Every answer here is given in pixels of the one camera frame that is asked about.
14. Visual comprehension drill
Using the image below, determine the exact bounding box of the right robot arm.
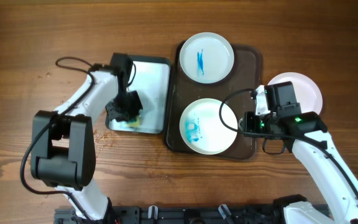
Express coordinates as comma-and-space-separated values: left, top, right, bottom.
237, 82, 358, 223

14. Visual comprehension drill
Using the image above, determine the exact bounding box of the black tray with white liner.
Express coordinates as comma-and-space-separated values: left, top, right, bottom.
105, 55, 171, 134

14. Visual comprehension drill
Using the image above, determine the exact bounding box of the green yellow sponge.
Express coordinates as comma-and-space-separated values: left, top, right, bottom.
126, 115, 140, 128

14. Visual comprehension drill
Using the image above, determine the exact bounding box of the pinkish white plate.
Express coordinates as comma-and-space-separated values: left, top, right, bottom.
268, 72, 323, 114

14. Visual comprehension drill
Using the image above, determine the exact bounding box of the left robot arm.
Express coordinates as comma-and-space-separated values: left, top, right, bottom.
20, 53, 142, 223

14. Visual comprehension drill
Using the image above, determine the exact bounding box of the brown plastic tray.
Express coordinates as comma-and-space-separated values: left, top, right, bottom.
163, 41, 262, 161

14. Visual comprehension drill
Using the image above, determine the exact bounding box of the white plate blue streak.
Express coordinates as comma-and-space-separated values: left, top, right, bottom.
179, 32, 234, 84

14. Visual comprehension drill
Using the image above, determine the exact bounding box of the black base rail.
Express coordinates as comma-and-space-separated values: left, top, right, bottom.
53, 204, 332, 224

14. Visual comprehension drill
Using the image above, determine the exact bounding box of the white plate blue smear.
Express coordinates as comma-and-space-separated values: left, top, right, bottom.
179, 98, 237, 155

